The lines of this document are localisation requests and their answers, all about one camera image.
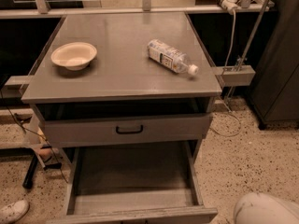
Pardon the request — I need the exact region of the grey drawer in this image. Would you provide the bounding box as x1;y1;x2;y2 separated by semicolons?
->
42;114;212;147
47;142;218;224

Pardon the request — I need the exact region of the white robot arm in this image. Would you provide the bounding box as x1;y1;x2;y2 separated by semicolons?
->
234;192;299;224

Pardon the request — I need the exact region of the grey drawer cabinet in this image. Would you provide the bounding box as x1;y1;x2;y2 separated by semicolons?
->
20;11;223;161

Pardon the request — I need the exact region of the grey top drawer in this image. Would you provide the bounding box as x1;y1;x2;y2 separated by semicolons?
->
42;114;212;147

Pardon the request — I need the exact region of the clear plastic water bottle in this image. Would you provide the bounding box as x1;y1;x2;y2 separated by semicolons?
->
148;39;198;77

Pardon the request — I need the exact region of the white paper bowl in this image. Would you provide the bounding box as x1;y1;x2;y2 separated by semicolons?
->
50;42;97;71

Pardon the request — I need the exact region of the dark side cabinet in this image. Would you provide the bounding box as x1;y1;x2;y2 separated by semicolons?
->
247;0;299;130

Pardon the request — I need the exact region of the black bar on floor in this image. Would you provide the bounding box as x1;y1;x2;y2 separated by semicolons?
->
22;155;38;189

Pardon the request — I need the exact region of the diagonal metal rod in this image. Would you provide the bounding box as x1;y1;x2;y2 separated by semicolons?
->
222;0;270;105

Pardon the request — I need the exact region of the white sneaker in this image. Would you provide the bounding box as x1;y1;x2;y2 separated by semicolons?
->
0;200;30;224

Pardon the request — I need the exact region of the grey metal bracket block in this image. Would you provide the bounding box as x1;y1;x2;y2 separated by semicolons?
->
212;65;255;88

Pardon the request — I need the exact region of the white power cable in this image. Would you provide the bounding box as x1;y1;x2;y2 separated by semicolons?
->
209;8;243;138

